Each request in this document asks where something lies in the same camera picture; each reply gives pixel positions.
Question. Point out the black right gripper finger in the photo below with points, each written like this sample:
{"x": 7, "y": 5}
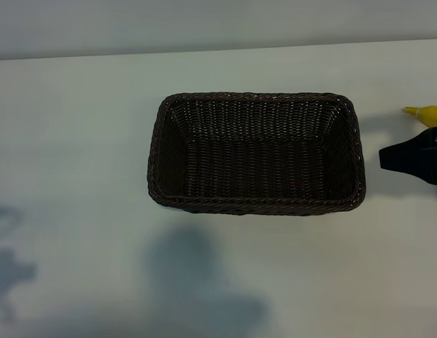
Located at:
{"x": 412, "y": 153}
{"x": 433, "y": 177}

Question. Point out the yellow banana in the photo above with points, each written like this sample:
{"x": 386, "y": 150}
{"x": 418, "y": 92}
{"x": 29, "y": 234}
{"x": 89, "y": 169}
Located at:
{"x": 430, "y": 114}

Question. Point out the dark brown woven basket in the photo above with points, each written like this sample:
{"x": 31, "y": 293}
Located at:
{"x": 257, "y": 165}

